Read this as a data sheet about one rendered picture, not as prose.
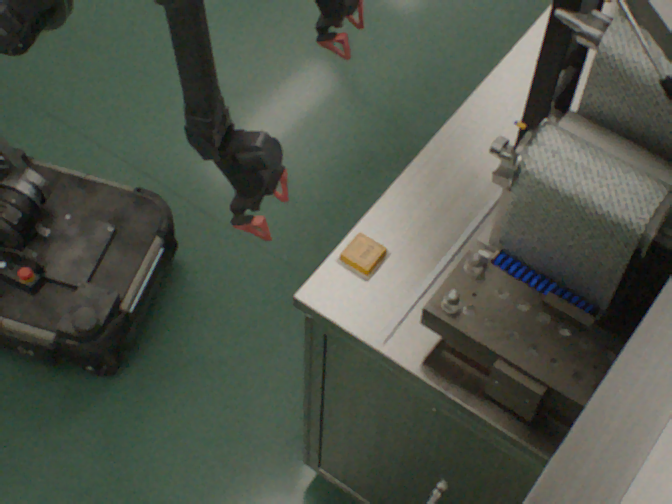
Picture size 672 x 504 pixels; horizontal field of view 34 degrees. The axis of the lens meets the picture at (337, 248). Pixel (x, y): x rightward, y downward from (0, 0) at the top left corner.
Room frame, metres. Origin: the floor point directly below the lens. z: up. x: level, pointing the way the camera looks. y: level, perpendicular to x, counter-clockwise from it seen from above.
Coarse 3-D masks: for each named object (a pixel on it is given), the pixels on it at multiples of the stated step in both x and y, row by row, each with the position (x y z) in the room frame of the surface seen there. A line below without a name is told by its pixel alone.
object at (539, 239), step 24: (504, 216) 1.17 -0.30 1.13; (528, 216) 1.15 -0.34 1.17; (552, 216) 1.13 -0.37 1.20; (504, 240) 1.17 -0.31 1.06; (528, 240) 1.14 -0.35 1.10; (552, 240) 1.12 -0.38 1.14; (576, 240) 1.10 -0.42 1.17; (528, 264) 1.13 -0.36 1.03; (552, 264) 1.11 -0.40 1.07; (576, 264) 1.09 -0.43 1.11; (600, 264) 1.07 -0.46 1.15; (624, 264) 1.05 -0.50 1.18; (576, 288) 1.08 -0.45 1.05; (600, 288) 1.06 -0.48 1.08
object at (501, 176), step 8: (504, 160) 1.27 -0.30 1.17; (496, 168) 1.28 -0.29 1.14; (504, 168) 1.28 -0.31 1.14; (512, 168) 1.25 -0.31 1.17; (496, 176) 1.27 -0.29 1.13; (504, 176) 1.26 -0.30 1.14; (504, 184) 1.26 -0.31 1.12; (504, 192) 1.26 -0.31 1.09; (504, 200) 1.26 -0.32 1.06; (504, 208) 1.26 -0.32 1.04; (496, 216) 1.26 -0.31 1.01; (488, 224) 1.31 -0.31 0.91; (496, 224) 1.26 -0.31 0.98; (488, 232) 1.29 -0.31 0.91; (496, 232) 1.26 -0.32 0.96; (480, 240) 1.27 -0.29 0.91; (488, 240) 1.27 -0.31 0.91; (496, 240) 1.26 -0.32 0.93; (488, 248) 1.26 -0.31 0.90
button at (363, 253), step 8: (352, 240) 1.24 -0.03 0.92; (360, 240) 1.24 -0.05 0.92; (368, 240) 1.24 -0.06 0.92; (352, 248) 1.22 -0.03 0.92; (360, 248) 1.22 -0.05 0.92; (368, 248) 1.22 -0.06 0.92; (376, 248) 1.23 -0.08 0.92; (384, 248) 1.23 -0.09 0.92; (344, 256) 1.20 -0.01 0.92; (352, 256) 1.20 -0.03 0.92; (360, 256) 1.20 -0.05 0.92; (368, 256) 1.21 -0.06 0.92; (376, 256) 1.21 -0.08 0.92; (384, 256) 1.22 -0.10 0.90; (352, 264) 1.19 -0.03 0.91; (360, 264) 1.19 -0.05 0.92; (368, 264) 1.19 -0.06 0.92; (376, 264) 1.20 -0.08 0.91; (360, 272) 1.18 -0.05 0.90; (368, 272) 1.17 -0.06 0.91
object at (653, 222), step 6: (666, 198) 1.10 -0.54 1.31; (660, 204) 1.09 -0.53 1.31; (666, 204) 1.09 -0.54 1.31; (660, 210) 1.08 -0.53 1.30; (654, 216) 1.07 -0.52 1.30; (660, 216) 1.07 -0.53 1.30; (648, 222) 1.06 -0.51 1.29; (654, 222) 1.06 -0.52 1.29; (648, 228) 1.05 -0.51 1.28; (654, 228) 1.05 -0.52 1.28; (642, 234) 1.05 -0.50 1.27; (648, 234) 1.05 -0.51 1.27; (642, 240) 1.05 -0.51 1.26; (636, 246) 1.05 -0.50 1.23; (642, 246) 1.04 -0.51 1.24
